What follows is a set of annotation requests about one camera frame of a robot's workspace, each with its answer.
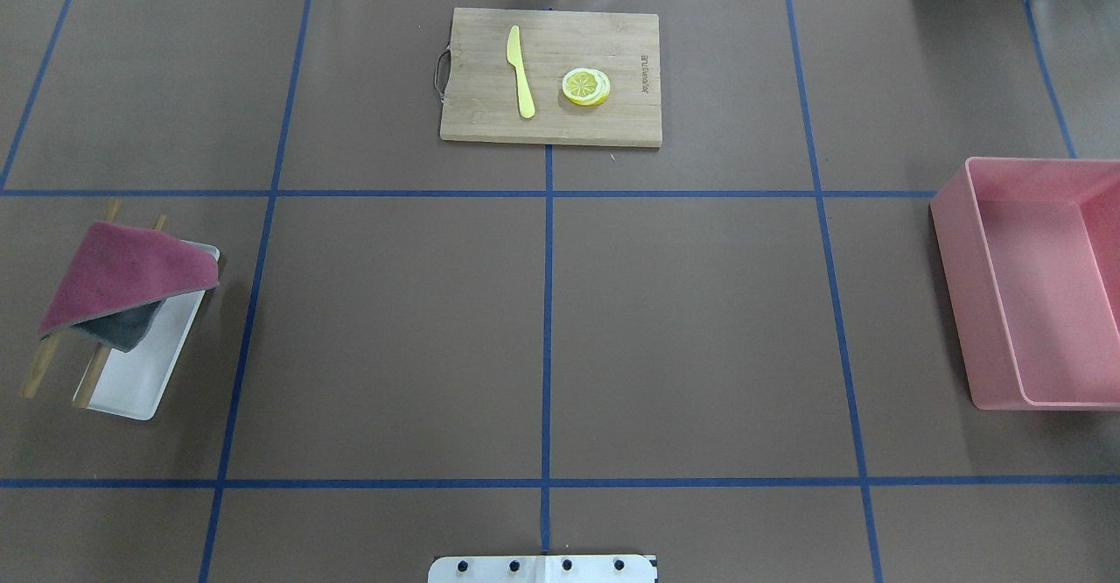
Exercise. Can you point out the pink and grey cleaning cloth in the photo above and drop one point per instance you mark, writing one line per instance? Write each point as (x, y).
(118, 280)

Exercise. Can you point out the lemon slice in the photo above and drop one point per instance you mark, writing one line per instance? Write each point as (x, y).
(586, 87)

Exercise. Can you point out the bamboo cutting board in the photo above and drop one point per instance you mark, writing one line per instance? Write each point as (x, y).
(479, 102)

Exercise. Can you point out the yellow plastic knife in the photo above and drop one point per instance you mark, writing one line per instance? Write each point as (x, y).
(525, 102)

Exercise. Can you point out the white rectangular tray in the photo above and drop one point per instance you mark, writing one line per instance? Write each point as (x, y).
(132, 383)

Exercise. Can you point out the pink plastic bin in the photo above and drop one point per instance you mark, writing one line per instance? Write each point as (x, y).
(1030, 249)

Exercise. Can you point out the white metal base plate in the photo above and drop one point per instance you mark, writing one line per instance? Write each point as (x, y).
(545, 568)

